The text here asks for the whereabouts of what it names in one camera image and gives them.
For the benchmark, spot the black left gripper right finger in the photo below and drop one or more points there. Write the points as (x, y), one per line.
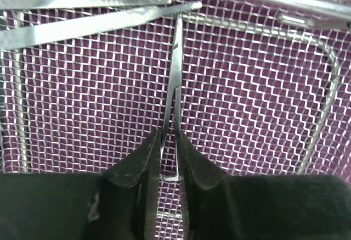
(218, 205)

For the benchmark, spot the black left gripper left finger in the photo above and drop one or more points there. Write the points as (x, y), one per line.
(119, 203)

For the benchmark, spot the metal mesh instrument tray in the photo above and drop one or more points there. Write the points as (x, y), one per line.
(246, 100)

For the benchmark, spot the purple cloth drape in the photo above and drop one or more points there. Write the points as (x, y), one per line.
(115, 91)

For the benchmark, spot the steel surgical scissors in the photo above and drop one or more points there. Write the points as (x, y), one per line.
(312, 24)

